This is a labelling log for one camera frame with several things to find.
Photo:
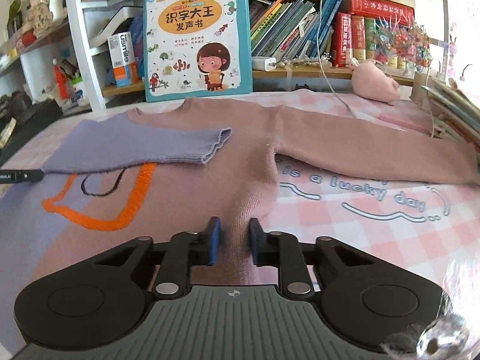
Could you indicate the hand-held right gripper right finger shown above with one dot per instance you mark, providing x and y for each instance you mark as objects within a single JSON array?
[{"x": 256, "y": 242}]

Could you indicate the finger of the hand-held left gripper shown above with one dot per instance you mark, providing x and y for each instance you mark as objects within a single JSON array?
[{"x": 30, "y": 176}]

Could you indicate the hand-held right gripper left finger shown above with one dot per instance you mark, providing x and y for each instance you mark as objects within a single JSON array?
[{"x": 214, "y": 240}]

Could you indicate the pink and purple sweater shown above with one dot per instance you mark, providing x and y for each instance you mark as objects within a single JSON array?
[{"x": 243, "y": 150}]

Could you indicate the black box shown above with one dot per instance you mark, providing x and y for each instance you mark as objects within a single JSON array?
[{"x": 37, "y": 116}]

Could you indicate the black shoe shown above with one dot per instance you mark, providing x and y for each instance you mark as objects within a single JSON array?
[{"x": 17, "y": 101}]

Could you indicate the white plastic jar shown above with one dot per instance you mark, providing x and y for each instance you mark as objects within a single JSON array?
[{"x": 77, "y": 92}]

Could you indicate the red tassel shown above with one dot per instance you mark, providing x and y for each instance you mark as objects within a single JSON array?
[{"x": 60, "y": 82}]

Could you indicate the tall white and orange box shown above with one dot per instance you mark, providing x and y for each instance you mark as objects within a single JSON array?
[{"x": 122, "y": 52}]

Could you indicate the stack of blue books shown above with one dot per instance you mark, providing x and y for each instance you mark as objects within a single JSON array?
[{"x": 137, "y": 45}]

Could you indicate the white tablet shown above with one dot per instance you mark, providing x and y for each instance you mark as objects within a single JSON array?
[{"x": 112, "y": 26}]

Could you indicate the wooden and white bookshelf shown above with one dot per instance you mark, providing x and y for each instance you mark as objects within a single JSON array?
[{"x": 300, "y": 74}]

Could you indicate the pale hanging charm bag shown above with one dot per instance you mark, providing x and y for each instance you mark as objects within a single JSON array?
[{"x": 47, "y": 3}]

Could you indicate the white charger adapter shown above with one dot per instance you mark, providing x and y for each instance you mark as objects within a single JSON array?
[{"x": 263, "y": 63}]

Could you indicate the teal children's picture book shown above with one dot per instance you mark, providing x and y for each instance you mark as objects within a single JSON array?
[{"x": 187, "y": 63}]

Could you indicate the pink pen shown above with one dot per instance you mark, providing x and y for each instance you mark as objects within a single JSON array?
[{"x": 405, "y": 122}]

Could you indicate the pink plush toy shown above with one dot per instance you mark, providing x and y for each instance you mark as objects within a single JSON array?
[{"x": 375, "y": 82}]

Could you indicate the row of leaning thin books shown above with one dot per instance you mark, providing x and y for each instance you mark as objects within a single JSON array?
[{"x": 285, "y": 26}]

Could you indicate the red upright dictionary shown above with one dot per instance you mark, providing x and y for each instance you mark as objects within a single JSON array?
[{"x": 342, "y": 41}]

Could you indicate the small wooden box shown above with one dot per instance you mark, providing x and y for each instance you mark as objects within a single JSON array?
[{"x": 420, "y": 86}]

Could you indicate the red and yellow upright book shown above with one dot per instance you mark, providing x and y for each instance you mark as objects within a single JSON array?
[{"x": 358, "y": 37}]

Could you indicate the green upright book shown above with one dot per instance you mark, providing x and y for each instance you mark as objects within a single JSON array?
[{"x": 370, "y": 33}]

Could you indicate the stack of books and papers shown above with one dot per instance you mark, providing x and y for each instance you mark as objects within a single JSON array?
[{"x": 453, "y": 108}]

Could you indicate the colourful bead ornament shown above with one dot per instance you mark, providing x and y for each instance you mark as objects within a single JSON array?
[{"x": 405, "y": 45}]

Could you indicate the thick red dictionary lying flat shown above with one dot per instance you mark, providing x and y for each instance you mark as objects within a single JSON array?
[{"x": 382, "y": 7}]

